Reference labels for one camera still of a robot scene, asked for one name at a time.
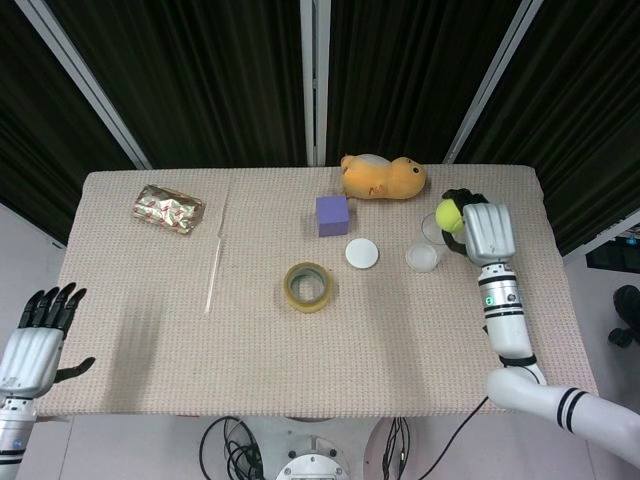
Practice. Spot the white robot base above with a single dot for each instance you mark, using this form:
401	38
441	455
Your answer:
312	455

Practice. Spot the beige checkered tablecloth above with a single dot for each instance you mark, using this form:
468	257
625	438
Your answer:
200	350

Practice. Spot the purple foam cube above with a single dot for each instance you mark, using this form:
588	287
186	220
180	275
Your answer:
332	216

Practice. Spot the black curtain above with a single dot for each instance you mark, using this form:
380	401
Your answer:
210	75

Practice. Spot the clear plastic straw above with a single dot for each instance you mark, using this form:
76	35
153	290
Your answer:
215	267

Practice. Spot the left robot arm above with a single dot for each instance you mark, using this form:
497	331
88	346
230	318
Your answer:
12	435

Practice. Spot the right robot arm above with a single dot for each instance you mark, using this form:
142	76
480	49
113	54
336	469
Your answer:
520	350

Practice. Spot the yellow tape roll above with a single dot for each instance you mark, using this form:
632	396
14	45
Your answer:
307	287

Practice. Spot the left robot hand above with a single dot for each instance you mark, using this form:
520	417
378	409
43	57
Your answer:
30	352

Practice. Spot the white frame post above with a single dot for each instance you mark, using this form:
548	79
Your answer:
82	82
315	80
492	80

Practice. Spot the gold foil snack bag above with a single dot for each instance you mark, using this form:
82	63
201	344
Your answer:
167	211

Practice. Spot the yellow tennis ball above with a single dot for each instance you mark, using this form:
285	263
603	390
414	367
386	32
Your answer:
450	215

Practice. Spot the black bag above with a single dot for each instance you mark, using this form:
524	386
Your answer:
627	315

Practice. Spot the white round lid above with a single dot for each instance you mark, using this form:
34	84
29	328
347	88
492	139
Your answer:
362	253

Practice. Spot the orange plush toy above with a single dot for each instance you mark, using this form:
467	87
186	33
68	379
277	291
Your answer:
382	177

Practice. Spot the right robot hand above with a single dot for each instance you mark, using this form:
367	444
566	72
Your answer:
487	232

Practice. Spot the transparent plastic cup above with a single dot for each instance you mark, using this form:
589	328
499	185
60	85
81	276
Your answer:
427	245

